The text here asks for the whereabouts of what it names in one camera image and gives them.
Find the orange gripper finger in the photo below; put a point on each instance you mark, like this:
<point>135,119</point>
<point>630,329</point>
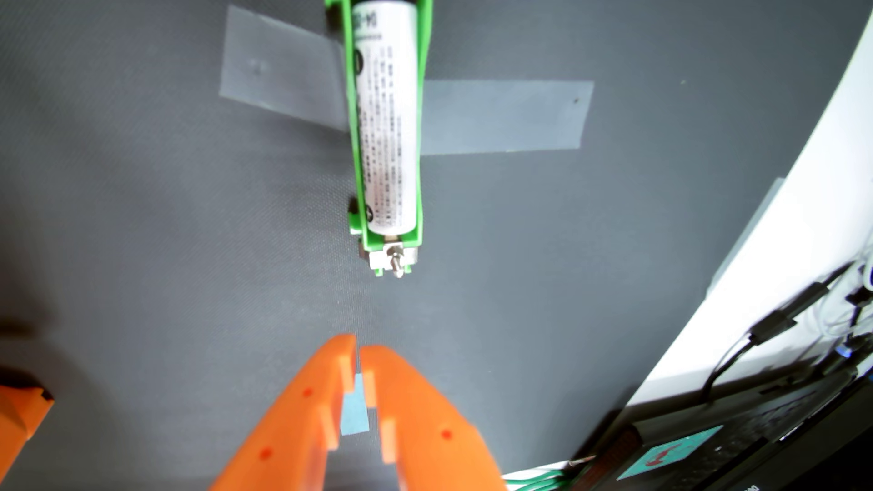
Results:
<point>429,436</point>
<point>293,429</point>

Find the white cylindrical battery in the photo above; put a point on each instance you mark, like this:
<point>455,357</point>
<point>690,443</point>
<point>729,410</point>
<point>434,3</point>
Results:
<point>385,123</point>

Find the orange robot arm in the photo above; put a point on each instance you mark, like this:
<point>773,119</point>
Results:
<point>17,416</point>

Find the green battery holder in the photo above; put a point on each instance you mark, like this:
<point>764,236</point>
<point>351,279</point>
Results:
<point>394,259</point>

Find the light blue tape strip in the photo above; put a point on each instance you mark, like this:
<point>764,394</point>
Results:
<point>353,416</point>

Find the dark grey table mat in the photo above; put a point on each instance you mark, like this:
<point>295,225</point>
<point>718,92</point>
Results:
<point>136,273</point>

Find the black Dell laptop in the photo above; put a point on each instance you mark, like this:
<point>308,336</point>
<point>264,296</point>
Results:
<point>750,450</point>

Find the short grey tape strip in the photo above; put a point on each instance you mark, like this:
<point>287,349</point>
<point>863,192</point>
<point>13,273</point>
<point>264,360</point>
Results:
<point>279,68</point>

